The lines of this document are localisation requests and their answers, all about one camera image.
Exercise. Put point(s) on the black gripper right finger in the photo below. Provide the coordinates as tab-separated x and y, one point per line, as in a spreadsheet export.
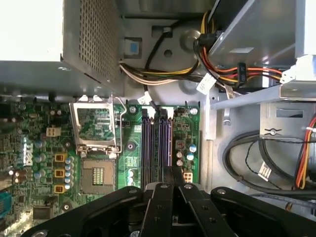
271	217

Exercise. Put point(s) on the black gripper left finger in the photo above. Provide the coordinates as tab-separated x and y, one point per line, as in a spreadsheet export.
160	209

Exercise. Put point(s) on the white power connector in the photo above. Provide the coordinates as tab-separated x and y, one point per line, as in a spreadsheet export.
187	176
52	132

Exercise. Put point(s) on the CPU socket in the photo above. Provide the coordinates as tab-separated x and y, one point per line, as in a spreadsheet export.
98	172

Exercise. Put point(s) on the green motherboard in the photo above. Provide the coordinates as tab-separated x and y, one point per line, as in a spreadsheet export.
123	138

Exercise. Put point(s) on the metal locking lever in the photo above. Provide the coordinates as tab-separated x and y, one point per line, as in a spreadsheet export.
121	138

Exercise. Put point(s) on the black PC case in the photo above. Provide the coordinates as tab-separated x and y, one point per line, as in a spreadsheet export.
218	123

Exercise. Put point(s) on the metal socket cover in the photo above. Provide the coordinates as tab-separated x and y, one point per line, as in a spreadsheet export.
74	123

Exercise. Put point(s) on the grey power supply unit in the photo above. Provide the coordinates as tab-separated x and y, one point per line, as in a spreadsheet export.
98	37

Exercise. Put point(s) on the grey metal drive cage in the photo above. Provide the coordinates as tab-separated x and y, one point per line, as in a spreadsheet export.
259	29

